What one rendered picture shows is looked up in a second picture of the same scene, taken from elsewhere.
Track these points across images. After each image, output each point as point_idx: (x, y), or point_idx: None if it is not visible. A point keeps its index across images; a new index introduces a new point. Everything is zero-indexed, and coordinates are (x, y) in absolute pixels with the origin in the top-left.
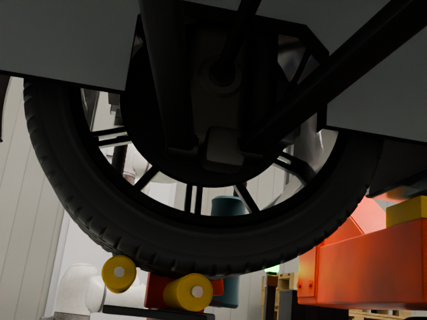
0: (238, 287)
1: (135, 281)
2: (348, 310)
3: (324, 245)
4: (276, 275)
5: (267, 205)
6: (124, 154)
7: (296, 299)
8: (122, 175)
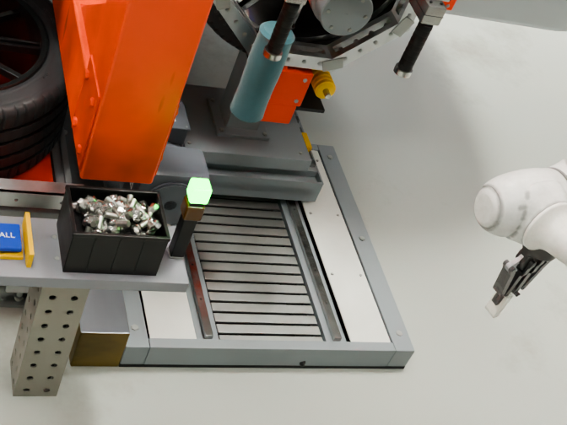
0: (235, 92)
1: None
2: (62, 201)
3: None
4: (187, 196)
5: (238, 6)
6: (411, 36)
7: (149, 201)
8: (402, 57)
